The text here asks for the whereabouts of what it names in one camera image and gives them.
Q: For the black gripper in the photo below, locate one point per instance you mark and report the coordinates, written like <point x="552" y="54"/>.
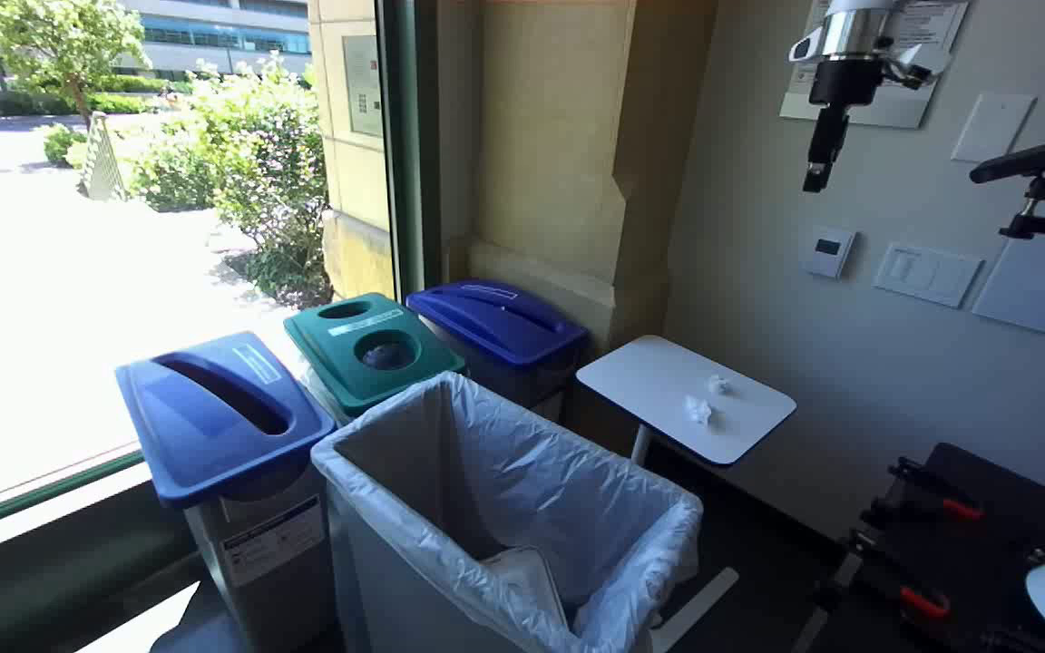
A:
<point x="836" y="86"/>

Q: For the white paper ball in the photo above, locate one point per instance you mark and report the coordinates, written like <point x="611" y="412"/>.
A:
<point x="697" y="412"/>

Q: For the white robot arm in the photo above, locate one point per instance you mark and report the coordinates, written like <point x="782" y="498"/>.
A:
<point x="909" y="36"/>

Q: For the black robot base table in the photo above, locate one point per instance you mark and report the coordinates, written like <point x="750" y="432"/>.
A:
<point x="973" y="564"/>

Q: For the far blue recycling bin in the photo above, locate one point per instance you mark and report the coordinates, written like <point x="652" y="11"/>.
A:
<point x="511" y="337"/>

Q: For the green round-hole bin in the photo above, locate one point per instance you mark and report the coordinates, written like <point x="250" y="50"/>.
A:
<point x="369" y="348"/>

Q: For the grey bin with liner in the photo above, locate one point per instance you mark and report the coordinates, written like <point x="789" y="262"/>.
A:
<point x="471" y="524"/>

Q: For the blue slot-lid recycling bin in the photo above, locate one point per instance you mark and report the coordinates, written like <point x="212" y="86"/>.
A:
<point x="227" y="432"/>

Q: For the white side table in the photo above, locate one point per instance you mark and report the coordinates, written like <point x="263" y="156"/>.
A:
<point x="652" y="381"/>

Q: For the white wall thermostat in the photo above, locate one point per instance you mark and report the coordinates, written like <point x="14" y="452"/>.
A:
<point x="834" y="256"/>

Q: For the white wall switch plate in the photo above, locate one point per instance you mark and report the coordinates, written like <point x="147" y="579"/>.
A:
<point x="924" y="272"/>

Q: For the black camera on stand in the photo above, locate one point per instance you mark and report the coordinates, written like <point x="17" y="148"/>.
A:
<point x="1016" y="163"/>

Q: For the orange-handled clamp far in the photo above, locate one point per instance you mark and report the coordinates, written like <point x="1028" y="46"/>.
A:
<point x="918" y="493"/>

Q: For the orange-handled clamp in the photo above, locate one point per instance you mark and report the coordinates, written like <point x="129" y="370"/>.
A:
<point x="918" y="493"/>
<point x="877" y="571"/>

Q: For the orange-handled clamp near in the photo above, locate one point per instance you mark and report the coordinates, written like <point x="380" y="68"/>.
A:
<point x="877" y="571"/>

